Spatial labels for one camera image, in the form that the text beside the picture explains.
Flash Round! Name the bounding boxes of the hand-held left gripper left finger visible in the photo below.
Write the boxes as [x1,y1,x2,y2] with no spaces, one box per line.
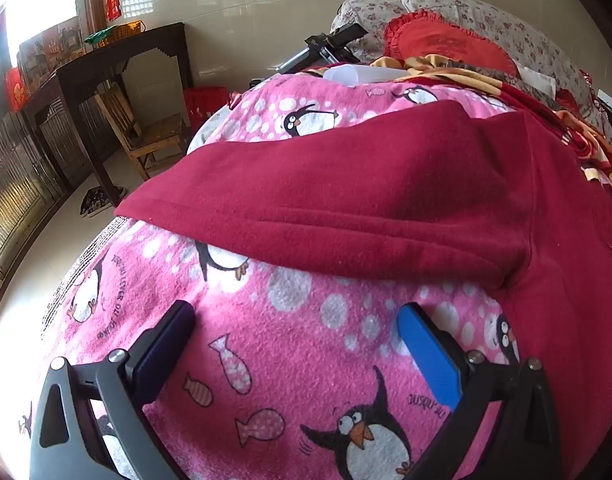
[30,300,197,480]

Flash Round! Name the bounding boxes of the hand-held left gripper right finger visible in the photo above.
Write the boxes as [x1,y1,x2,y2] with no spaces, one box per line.
[397,302,579,480]

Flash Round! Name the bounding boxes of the dark red sweater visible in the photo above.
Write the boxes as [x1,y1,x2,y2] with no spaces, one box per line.
[114,100,612,480]

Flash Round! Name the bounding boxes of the pink penguin printed blanket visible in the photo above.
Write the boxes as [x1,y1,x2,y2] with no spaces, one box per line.
[18,74,524,480]

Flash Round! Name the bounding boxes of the wooden chair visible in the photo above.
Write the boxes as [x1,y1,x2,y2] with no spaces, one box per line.
[94,82,187,181]

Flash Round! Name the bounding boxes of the dark slatted cabinet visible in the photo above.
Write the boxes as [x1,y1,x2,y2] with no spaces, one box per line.
[0,95,111,281]

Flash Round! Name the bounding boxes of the red plastic crate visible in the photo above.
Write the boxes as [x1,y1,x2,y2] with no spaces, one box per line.
[184,86,230,133]

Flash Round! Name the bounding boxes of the yellow red patterned blanket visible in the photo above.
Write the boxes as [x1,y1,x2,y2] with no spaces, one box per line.
[371,55,612,186]

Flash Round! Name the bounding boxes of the white plastic container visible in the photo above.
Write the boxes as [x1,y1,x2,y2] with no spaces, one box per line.
[323,64,411,86]

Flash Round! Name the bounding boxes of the dark wooden table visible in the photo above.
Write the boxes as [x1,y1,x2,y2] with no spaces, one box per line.
[20,22,194,206]

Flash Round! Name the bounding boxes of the white paper sheet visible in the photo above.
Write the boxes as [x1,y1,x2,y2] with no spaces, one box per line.
[516,62,557,97]

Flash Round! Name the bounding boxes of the red gift box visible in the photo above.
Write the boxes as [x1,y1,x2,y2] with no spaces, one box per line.
[4,67,30,113]

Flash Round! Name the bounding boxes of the red ruffled pillow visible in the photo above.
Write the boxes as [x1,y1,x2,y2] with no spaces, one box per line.
[383,12,519,78]

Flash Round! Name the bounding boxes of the yellow plastic basket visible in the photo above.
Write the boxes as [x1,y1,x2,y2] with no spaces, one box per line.
[93,21,146,48]

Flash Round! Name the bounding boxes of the row of picture boxes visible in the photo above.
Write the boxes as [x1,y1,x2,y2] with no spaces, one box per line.
[18,15,84,93]

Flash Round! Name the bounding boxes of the green cloth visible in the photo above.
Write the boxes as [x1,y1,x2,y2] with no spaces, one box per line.
[84,27,117,45]

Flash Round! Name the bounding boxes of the floral quilt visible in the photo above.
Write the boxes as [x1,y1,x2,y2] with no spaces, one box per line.
[331,0,612,141]

